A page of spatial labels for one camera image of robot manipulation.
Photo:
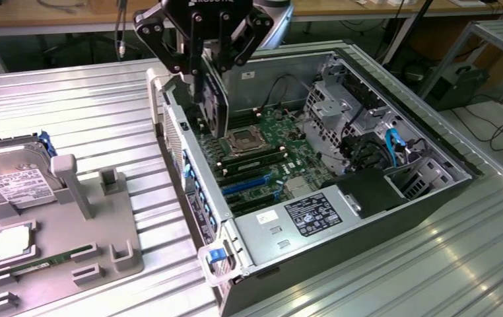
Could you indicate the black plastic air shroud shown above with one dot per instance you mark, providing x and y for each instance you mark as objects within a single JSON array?
[{"x": 365, "y": 191}]

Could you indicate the CPU socket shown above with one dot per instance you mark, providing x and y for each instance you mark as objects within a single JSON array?
[{"x": 245, "y": 140}]

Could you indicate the aluminium frame table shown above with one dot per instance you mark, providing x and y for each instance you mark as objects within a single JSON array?
[{"x": 497, "y": 33}]

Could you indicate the grey power supply unit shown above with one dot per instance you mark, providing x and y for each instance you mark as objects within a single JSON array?
[{"x": 285, "y": 228}]

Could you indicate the loose green RAM stick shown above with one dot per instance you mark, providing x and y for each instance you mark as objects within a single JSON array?
[{"x": 38, "y": 264}]

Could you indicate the silver chipset heatsink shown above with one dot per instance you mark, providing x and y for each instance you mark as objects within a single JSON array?
[{"x": 298, "y": 186}]

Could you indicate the installed green RAM stick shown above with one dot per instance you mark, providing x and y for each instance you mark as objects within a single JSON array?
[{"x": 254, "y": 163}]

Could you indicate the blue expansion slot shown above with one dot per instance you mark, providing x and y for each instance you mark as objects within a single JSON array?
[{"x": 243, "y": 185}]

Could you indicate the black graphics card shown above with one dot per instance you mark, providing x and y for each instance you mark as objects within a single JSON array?
[{"x": 215, "y": 99}]

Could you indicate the blue case latch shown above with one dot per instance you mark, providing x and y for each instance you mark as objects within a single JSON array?
[{"x": 214, "y": 256}]

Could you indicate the grey parts rack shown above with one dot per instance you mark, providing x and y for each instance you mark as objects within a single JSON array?
[{"x": 95, "y": 231}]

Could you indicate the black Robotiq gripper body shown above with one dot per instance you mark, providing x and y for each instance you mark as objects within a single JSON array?
[{"x": 207, "y": 10}]

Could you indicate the black box on floor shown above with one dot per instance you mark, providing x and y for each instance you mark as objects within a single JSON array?
[{"x": 457, "y": 89}]

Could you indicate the blue disk carrier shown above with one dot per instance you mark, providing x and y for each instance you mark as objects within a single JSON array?
[{"x": 43, "y": 142}]

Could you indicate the silver hard disk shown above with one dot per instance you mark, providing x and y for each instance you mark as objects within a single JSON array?
[{"x": 13, "y": 178}]

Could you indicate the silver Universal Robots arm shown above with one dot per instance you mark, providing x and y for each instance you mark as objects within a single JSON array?
[{"x": 277, "y": 23}]

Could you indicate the open black PC case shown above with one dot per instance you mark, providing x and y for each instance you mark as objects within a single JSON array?
[{"x": 365, "y": 231}]

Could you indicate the silver CPU chip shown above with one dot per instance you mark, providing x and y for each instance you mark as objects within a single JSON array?
[{"x": 11, "y": 244}]

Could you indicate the green motherboard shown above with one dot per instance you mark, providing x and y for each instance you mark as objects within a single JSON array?
[{"x": 294, "y": 155}]

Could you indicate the wooden desk with white frame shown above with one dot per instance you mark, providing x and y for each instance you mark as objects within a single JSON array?
[{"x": 57, "y": 20}]

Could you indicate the metal disk bay cage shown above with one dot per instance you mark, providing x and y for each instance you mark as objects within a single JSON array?
[{"x": 329, "y": 125}]

